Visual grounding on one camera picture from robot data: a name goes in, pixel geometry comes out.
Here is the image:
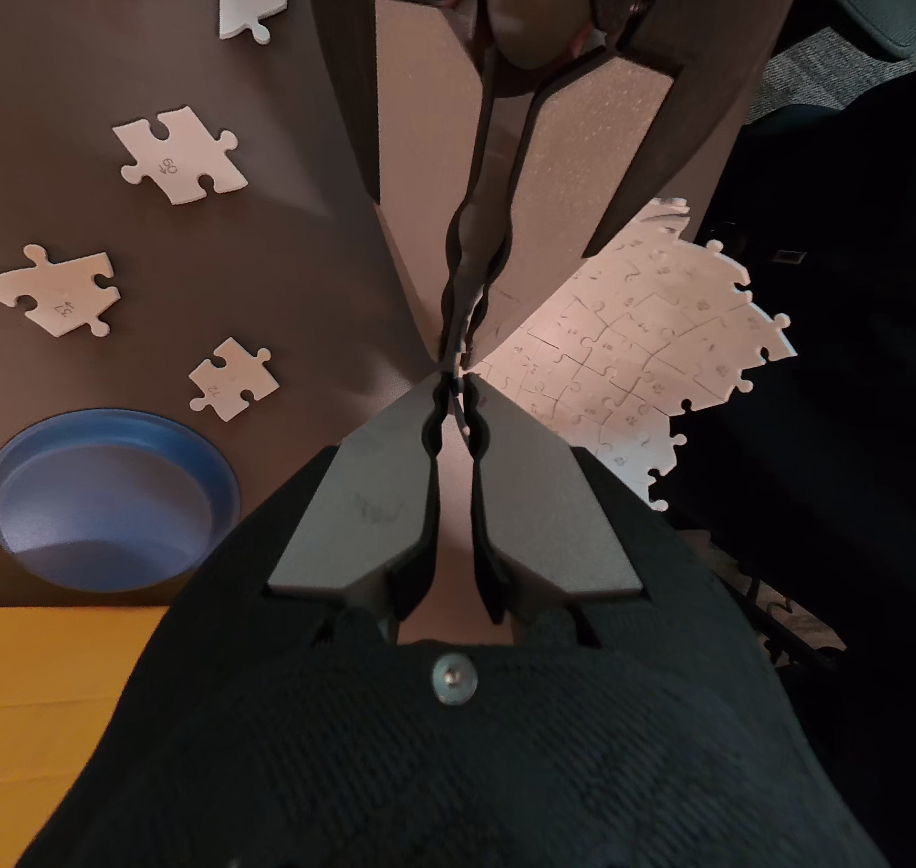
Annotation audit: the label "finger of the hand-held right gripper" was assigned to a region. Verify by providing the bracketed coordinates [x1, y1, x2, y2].
[464, 51, 677, 373]
[374, 0, 502, 367]

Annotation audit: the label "blue plastic ball stand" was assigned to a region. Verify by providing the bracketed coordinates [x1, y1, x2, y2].
[0, 409, 242, 592]

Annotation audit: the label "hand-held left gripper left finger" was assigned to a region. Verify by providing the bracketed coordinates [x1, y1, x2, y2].
[267, 373, 448, 623]

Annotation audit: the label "white puzzle pieces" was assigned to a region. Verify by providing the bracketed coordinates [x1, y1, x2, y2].
[0, 0, 293, 423]

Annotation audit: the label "person's dark clothed body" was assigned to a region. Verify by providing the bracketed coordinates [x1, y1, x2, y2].
[658, 81, 916, 868]

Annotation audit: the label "partly built puzzle ball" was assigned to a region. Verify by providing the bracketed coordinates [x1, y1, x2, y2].
[468, 197, 799, 511]

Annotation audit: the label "yellow plastic bin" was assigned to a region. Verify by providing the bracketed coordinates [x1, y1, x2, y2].
[0, 605, 173, 868]

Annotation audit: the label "single curved puzzle piece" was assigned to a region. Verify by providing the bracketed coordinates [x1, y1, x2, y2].
[444, 349, 479, 454]

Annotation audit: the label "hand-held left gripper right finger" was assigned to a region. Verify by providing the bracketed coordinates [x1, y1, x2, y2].
[464, 373, 645, 626]

